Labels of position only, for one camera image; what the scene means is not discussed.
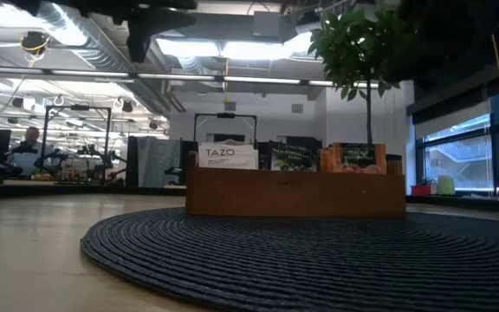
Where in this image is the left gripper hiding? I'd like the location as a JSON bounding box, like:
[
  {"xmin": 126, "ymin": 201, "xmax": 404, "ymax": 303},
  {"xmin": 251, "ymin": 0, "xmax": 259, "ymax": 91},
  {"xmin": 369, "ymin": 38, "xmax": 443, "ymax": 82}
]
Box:
[{"xmin": 10, "ymin": 0, "xmax": 198, "ymax": 64}]

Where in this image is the white orange Tazo tea packet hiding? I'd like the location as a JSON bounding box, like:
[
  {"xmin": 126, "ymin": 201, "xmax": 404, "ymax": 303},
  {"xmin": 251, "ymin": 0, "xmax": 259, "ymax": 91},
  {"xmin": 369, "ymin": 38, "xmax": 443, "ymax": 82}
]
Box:
[{"xmin": 197, "ymin": 142, "xmax": 260, "ymax": 171}]

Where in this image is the blackcurrant tea packet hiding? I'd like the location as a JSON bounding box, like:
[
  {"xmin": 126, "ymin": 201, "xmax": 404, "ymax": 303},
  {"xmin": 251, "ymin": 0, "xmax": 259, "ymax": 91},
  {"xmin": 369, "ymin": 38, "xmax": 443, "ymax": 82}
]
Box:
[{"xmin": 269, "ymin": 141, "xmax": 320, "ymax": 172}]

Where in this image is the wooden tea box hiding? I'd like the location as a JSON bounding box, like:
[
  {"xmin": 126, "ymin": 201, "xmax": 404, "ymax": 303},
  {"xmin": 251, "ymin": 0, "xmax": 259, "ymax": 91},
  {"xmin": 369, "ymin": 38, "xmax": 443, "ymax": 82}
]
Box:
[{"xmin": 185, "ymin": 149, "xmax": 407, "ymax": 219}]

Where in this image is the grey ceiling unit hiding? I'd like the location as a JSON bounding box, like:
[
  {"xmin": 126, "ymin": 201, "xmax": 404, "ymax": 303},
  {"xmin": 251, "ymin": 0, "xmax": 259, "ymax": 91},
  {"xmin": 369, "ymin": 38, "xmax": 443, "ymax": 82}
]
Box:
[{"xmin": 252, "ymin": 10, "xmax": 282, "ymax": 38}]

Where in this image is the grey fabric partition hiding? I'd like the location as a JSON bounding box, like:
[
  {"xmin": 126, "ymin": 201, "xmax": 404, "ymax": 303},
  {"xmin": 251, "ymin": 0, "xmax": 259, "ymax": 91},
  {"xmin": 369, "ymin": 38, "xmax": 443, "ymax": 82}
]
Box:
[{"xmin": 126, "ymin": 136, "xmax": 182, "ymax": 188}]

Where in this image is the person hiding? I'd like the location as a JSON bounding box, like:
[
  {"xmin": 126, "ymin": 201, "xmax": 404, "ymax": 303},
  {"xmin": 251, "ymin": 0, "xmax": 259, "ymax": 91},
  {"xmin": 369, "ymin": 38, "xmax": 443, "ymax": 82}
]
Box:
[{"xmin": 9, "ymin": 127, "xmax": 56, "ymax": 178}]

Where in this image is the green leafy tree plant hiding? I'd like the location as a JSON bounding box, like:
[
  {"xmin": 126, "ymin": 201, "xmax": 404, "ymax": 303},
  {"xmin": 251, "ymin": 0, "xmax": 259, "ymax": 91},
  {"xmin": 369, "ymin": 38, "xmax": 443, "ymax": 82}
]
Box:
[{"xmin": 308, "ymin": 6, "xmax": 406, "ymax": 146}]

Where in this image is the round dark woven placemat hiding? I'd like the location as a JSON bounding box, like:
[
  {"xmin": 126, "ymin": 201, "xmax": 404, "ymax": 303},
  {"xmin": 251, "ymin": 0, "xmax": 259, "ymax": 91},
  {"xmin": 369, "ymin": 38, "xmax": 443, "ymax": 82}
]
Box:
[{"xmin": 80, "ymin": 206, "xmax": 499, "ymax": 312}]

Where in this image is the pale green container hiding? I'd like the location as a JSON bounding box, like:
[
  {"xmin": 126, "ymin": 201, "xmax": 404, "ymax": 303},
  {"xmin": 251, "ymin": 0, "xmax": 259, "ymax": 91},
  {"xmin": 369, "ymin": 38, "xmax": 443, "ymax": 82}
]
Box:
[{"xmin": 437, "ymin": 175, "xmax": 457, "ymax": 196}]

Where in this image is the large ribbed ceiling duct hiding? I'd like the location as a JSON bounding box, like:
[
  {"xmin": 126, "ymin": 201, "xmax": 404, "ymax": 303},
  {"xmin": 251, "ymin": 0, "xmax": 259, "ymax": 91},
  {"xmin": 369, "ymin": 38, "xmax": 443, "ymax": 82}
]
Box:
[{"xmin": 36, "ymin": 3, "xmax": 133, "ymax": 73}]

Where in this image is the black frame robot station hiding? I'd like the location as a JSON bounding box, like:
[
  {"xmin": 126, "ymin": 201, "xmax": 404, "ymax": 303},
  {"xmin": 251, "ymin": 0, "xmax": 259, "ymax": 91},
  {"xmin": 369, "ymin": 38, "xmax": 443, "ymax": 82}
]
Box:
[
  {"xmin": 194, "ymin": 112, "xmax": 258, "ymax": 146},
  {"xmin": 41, "ymin": 105, "xmax": 112, "ymax": 183}
]

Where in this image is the ceiling cable reel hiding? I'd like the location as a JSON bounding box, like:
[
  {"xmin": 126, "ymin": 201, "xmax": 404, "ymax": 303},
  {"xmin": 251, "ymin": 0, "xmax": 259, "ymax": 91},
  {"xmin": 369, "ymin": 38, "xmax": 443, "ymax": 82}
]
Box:
[{"xmin": 19, "ymin": 30, "xmax": 51, "ymax": 55}]

